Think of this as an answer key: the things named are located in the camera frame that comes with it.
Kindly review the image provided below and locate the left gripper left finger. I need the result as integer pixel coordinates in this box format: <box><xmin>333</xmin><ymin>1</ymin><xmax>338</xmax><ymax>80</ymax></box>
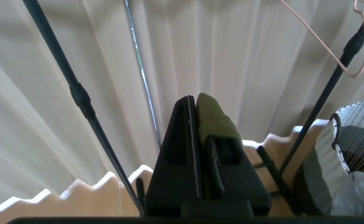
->
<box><xmin>144</xmin><ymin>95</ymin><xmax>205</xmax><ymax>217</ymax></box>

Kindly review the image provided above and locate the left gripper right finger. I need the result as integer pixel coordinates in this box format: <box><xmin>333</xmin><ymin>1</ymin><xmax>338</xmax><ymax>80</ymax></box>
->
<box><xmin>203</xmin><ymin>135</ymin><xmax>271</xmax><ymax>217</ymax></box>

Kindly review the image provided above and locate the green long-sleeved shirt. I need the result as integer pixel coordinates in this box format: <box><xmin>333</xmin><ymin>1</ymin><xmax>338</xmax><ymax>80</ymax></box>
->
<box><xmin>195</xmin><ymin>92</ymin><xmax>243</xmax><ymax>147</ymax></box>

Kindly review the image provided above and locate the pink clothes hanger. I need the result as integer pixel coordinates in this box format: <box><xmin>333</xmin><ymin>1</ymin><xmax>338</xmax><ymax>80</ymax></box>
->
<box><xmin>280</xmin><ymin>0</ymin><xmax>364</xmax><ymax>78</ymax></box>

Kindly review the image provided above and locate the white laundry basket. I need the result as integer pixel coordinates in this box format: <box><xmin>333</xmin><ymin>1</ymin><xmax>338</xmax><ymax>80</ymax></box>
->
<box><xmin>293</xmin><ymin>98</ymin><xmax>364</xmax><ymax>217</ymax></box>

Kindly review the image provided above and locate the black clothes rack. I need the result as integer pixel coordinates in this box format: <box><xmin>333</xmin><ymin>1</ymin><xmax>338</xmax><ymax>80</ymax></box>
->
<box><xmin>22</xmin><ymin>0</ymin><xmax>364</xmax><ymax>217</ymax></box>

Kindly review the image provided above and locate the beige curtain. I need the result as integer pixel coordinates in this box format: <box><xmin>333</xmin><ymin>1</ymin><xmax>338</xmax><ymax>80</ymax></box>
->
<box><xmin>0</xmin><ymin>0</ymin><xmax>364</xmax><ymax>209</ymax></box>

